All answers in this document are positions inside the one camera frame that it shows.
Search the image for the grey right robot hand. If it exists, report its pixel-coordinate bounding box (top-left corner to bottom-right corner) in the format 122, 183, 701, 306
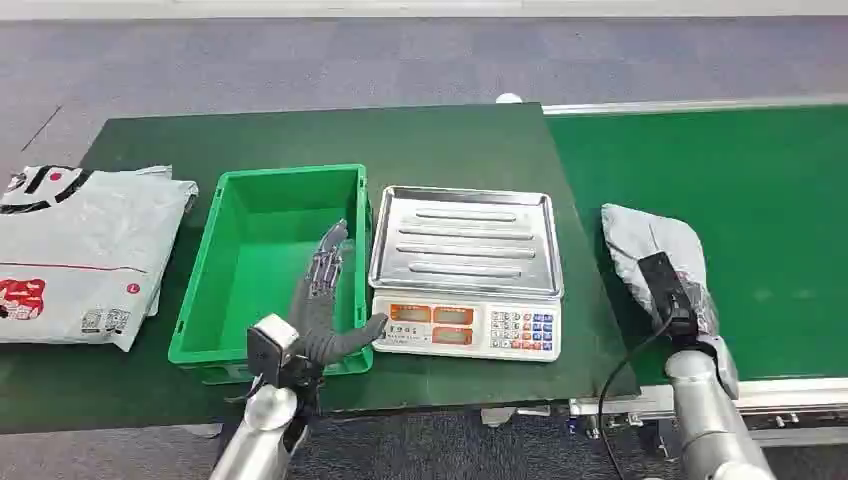
685, 274, 741, 401

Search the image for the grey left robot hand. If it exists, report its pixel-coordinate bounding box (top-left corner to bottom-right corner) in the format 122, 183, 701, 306
288, 218, 390, 369

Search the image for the small grey plastic parcel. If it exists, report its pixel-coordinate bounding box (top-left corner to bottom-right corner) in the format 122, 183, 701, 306
600, 203, 709, 333

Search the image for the green plastic crate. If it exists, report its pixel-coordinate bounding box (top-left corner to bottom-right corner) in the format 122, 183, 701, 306
167, 163, 375, 386

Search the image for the bright green conveyor belt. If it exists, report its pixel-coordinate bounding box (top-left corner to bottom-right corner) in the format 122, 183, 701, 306
544, 104, 848, 386

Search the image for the white electronic scale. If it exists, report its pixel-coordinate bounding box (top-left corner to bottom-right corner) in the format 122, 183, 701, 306
370, 289, 563, 364

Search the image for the steel scale tray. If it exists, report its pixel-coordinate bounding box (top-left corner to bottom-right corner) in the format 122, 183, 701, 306
367, 185, 566, 300

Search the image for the large white printed parcel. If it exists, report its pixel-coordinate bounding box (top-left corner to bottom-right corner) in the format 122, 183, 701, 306
0, 163, 200, 353

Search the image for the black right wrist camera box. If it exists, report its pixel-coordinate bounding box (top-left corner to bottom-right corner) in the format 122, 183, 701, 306
637, 251, 701, 347

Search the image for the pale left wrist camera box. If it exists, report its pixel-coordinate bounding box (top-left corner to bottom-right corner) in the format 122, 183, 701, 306
246, 313, 301, 389

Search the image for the black cable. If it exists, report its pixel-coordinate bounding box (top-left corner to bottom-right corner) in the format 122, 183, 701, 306
597, 309, 677, 480

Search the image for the grey table bracket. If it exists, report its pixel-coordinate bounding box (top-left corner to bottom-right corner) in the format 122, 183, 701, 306
479, 405, 519, 429

